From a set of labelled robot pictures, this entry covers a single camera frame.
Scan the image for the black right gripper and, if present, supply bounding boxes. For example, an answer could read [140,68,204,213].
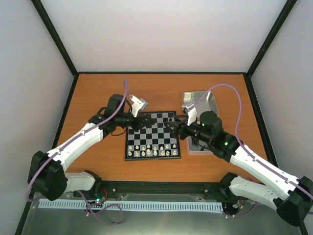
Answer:
[164,115,212,144]

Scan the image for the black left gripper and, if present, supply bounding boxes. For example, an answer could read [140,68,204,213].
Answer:
[116,111,153,132]

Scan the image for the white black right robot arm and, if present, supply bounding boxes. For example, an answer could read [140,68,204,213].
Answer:
[164,111,313,227]

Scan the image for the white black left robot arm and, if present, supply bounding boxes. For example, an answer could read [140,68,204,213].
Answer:
[26,94,153,201]

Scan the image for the black chess pieces in tin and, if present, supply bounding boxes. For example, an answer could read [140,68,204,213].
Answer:
[190,138,205,151]

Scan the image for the black white chessboard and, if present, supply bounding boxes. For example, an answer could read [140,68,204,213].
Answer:
[125,111,181,161]

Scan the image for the pink metal tin base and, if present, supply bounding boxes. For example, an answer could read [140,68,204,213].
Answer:
[186,137,213,156]

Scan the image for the gold metal tin lid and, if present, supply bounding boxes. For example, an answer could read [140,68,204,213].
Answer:
[181,91,219,118]

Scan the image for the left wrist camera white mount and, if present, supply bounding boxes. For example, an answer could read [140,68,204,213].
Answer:
[130,95,148,118]

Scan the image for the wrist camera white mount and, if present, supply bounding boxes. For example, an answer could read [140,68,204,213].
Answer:
[130,95,148,118]
[182,104,197,126]

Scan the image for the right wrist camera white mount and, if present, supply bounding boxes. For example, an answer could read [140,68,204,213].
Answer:
[182,104,197,126]

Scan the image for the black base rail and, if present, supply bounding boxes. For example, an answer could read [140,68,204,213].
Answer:
[101,181,221,196]

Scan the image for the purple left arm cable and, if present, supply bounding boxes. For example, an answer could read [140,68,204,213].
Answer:
[25,79,130,202]

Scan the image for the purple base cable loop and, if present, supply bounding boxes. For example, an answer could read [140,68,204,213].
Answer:
[83,193,124,225]

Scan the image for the black frame post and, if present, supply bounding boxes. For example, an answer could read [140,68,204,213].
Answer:
[246,0,297,78]
[31,0,78,76]

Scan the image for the light blue cable duct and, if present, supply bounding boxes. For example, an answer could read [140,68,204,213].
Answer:
[38,199,223,213]

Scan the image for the black left frame post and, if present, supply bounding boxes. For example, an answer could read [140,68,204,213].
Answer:
[31,0,78,76]

